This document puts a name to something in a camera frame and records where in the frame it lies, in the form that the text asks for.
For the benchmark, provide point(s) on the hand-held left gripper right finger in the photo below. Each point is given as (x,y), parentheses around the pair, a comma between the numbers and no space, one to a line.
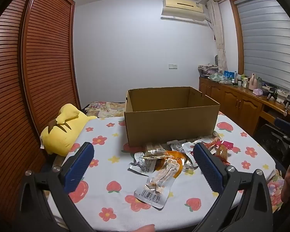
(207,169)

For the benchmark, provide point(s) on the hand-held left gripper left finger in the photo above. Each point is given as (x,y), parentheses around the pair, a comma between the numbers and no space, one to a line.
(78,166)

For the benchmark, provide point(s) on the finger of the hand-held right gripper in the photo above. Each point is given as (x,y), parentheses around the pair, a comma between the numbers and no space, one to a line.
(284,124)

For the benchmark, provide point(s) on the amber snack packet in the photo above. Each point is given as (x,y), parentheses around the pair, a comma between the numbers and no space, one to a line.
(222,152)

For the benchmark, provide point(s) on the white red snack packet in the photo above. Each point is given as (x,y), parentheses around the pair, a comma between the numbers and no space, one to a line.
(188,151)

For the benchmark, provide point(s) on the pink snack packet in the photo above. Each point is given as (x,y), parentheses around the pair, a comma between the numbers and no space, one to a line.
(228,145)

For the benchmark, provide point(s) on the orange snack packet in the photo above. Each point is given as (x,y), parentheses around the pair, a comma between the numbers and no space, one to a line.
(176,159)

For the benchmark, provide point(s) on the small silver snack packet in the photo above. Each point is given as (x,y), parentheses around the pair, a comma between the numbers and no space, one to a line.
(176,146)

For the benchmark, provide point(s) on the clear barcode snack packet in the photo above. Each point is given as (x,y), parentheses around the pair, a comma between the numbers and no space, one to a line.
(157,186)

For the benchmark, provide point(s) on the tan snack packet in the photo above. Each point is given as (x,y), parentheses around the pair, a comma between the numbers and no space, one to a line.
(154,149)

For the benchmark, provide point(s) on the cardboard box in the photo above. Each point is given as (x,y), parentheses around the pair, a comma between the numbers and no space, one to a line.
(169,125)

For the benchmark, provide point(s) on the silver printed snack packet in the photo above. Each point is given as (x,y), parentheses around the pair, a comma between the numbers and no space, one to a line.
(140,165)

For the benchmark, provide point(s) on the black chair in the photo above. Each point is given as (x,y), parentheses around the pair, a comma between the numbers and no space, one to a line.
(268,136)

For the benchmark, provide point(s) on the strawberry print bedsheet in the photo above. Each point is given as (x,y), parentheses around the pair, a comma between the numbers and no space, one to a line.
(111,154)

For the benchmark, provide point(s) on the yellow plush toy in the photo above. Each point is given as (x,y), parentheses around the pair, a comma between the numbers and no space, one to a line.
(60,135)

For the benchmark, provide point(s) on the flower print sheet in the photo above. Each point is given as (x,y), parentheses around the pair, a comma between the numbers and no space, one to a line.
(275,191)

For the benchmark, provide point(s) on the pink bottle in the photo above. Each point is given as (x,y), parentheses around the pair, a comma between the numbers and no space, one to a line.
(253,83)

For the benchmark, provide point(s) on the wooden sideboard cabinet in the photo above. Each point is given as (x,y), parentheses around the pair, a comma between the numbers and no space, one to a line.
(232,99)

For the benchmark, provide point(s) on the floral quilt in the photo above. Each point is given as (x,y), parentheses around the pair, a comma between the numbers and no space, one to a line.
(104,110)

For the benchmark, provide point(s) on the row of small bottles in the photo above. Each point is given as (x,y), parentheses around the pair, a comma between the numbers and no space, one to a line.
(240,79)

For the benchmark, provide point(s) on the blue box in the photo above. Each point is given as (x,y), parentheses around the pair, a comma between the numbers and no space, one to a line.
(229,74)

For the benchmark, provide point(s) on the grey window blind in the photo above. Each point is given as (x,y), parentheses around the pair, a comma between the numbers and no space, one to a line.
(268,41)

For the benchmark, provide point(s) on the pile of folded cloths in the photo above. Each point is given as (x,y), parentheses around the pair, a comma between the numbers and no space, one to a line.
(212,72)

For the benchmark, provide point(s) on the floral curtain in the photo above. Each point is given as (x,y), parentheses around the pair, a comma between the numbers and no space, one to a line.
(218,41)

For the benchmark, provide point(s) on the wooden louvred wardrobe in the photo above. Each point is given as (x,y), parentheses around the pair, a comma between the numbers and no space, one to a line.
(38,65)

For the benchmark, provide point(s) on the wooden window frame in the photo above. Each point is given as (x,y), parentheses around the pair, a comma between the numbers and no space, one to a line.
(239,53)

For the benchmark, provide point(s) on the white wall switch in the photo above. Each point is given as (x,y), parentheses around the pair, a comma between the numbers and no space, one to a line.
(172,66)

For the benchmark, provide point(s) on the cream wall air conditioner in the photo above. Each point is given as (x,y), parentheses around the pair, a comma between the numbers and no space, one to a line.
(181,7)

